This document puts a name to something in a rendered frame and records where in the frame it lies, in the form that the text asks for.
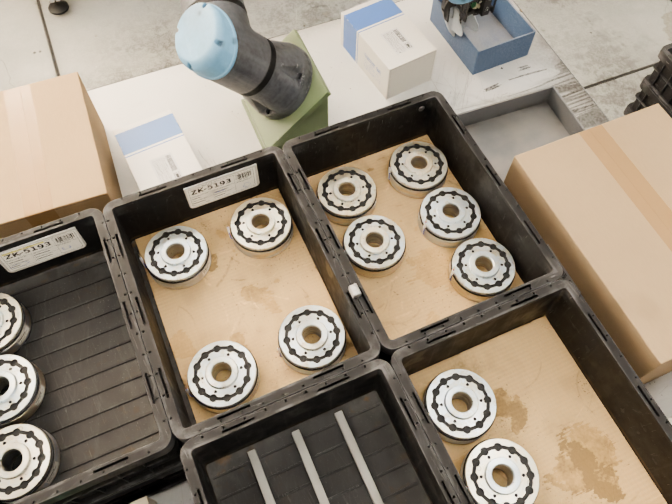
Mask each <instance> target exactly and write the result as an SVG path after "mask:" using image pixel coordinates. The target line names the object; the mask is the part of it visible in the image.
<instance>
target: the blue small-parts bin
mask: <svg viewBox="0 0 672 504"><path fill-rule="evenodd" d="M441 4H442V0H433V3H432V9H431V15H430V21H431V22H432V23H433V25H434V26H435V27H436V28H437V30H438V31H439V32H440V34H441V35H442V36H443V38H444V39H445V40H446V41H447V43H448V44H449V45H450V47H451V48H452V49H453V51H454V52H455V53H456V55H457V56H458V57H459V58H460V60H461V61H462V62H463V64H464V65H465V66H466V68H467V69H468V70H469V71H470V73H471V74H472V75H474V74H477V73H480V72H482V71H485V70H488V69H491V68H494V67H496V66H499V65H502V64H505V63H507V62H510V61H513V60H516V59H518V58H521V57H524V56H527V55H528V52H529V49H530V47H531V44H532V41H533V38H534V36H535V33H536V31H535V29H534V28H533V27H532V26H531V25H530V24H529V23H528V21H527V20H526V19H525V18H524V17H523V16H522V15H521V13H520V12H519V11H518V10H517V9H516V8H515V7H514V5H513V4H512V3H511V2H510V1H509V0H497V1H496V5H495V9H494V12H493V13H491V11H490V10H489V14H487V15H484V16H481V15H480V14H478V15H475V17H476V20H477V22H478V30H477V31H473V30H472V29H470V28H469V27H467V26H465V27H464V29H463V35H462V36H459V35H458V34H455V36H454V37H453V36H452V35H451V33H450V32H449V30H448V28H447V26H446V23H445V20H444V17H443V14H442V10H441Z"/></svg>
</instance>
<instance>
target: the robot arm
mask: <svg viewBox="0 0 672 504"><path fill-rule="evenodd" d="M496 1H497V0H494V4H493V6H492V5H491V3H492V0H442V4H441V10H442V14H443V17H444V20H445V23H446V26H447V28H448V30H449V32H450V33H451V35H452V36H453V37H454V36H455V34H458V35H459V36H462V35H463V29H464V27H465V26H467V27H469V28H470V29H472V30H473V31H477V30H478V22H477V20H476V17H475V15H478V14H480V15H481V16H484V15H487V14H489V10H490V11H491V13H493V12H494V9H495V5H496ZM180 4H181V9H182V14H183V15H182V16H181V18H180V20H179V23H178V25H177V28H178V29H179V31H178V32H177V33H176V34H175V46H176V51H177V54H178V57H179V59H180V60H181V62H182V63H183V64H184V65H185V66H186V67H187V68H188V69H190V70H191V71H193V72H194V73H195V74H197V75H198V76H200V77H202V78H204V79H207V80H211V81H213V82H215V83H217V84H219V85H221V86H223V87H225V88H227V89H229V90H231V91H234V92H236V93H238V94H240V95H242V96H243V97H244V98H245V99H246V100H247V101H248V103H249V104H250V105H251V106H252V107H253V108H254V109H255V110H256V111H257V112H258V113H259V114H261V115H263V116H265V117H267V118H270V119H282V118H285V117H287V116H289V115H291V114H292V113H293V112H295V111H296V110H297V109H298V108H299V106H300V105H301V104H302V103H303V101H304V99H305V98H306V96H307V94H308V92H309V89H310V86H311V82H312V73H313V71H312V63H311V60H310V58H309V56H308V54H307V53H306V52H305V51H304V50H303V49H301V48H300V47H298V46H297V45H295V44H292V43H289V42H282V41H275V40H269V39H267V38H266V37H264V36H262V35H261V34H259V33H258V32H256V31H254V30H253V29H252V27H251V26H250V22H249V18H248V14H247V10H246V7H245V3H244V0H180Z"/></svg>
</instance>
